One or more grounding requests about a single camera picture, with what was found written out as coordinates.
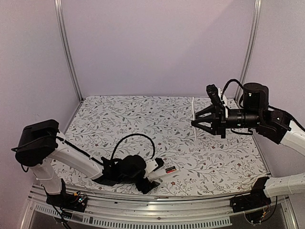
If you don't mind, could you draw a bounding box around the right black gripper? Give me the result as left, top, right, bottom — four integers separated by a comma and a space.
191, 103, 262, 138

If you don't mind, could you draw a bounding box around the white remote battery cover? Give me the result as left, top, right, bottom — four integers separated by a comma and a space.
191, 97, 197, 142

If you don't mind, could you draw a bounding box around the white remote control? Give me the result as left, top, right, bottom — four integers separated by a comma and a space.
147, 167, 180, 181

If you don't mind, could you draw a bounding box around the red battery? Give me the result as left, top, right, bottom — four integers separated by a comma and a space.
165, 170, 177, 174

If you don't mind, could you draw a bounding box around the black battery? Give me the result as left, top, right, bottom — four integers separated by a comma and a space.
165, 166, 176, 171

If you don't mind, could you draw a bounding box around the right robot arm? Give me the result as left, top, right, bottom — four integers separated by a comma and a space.
191, 79, 305, 155

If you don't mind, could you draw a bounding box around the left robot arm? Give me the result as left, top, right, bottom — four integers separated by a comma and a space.
11, 119, 164, 207

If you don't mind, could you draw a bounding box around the floral patterned table mat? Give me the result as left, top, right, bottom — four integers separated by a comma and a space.
65, 96, 268, 196

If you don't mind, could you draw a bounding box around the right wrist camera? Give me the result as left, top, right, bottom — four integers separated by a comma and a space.
206, 84, 227, 113

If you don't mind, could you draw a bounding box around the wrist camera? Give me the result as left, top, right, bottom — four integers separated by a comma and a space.
145, 158, 164, 174
206, 84, 227, 113

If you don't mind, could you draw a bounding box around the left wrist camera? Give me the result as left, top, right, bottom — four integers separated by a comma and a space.
145, 158, 164, 174

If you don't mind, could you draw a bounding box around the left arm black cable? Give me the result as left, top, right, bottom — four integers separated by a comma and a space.
111, 133, 156, 160

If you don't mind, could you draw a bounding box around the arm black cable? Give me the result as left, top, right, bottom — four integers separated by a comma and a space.
220, 79, 245, 101
111, 133, 156, 160

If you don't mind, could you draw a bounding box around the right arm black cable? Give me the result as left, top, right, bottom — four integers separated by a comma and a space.
220, 79, 245, 101

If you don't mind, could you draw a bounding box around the aluminium front rail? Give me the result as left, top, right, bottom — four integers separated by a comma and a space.
20, 185, 298, 229

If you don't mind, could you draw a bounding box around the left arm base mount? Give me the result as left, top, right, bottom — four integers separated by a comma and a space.
45, 179, 88, 213

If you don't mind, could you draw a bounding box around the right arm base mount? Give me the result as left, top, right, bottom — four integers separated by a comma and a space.
230, 177, 278, 225

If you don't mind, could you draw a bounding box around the right aluminium frame post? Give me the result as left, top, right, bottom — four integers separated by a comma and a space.
234, 0, 262, 101

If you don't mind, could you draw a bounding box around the aluminium frame post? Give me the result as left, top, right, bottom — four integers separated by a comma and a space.
234, 0, 262, 101
54, 0, 83, 103

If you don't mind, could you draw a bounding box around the left aluminium frame post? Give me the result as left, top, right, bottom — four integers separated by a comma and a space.
54, 0, 83, 103

